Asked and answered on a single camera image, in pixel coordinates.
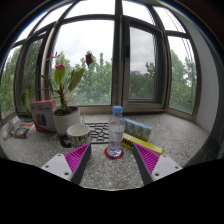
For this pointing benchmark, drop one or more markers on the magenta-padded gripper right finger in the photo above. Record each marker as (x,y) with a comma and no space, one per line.
(165,166)

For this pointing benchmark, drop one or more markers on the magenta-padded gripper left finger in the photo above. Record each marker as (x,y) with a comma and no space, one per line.
(58,166)

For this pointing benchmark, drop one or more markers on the clear blue-capped water bottle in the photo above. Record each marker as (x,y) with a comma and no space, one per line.
(116,133)

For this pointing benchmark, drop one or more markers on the yellow long box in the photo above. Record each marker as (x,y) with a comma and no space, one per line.
(146,145)

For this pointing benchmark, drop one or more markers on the potted plant in white pot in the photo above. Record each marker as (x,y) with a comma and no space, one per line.
(66,121)

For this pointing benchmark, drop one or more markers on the light blue colourful box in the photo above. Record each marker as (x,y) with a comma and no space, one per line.
(138,128)

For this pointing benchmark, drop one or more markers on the flat round red coaster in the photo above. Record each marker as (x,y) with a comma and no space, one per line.
(107,154)

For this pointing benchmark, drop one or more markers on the dark colourful printed booklet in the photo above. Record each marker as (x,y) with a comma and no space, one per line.
(23,130)

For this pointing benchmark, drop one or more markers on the white printed cardboard box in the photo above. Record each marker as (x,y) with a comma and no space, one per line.
(42,115)

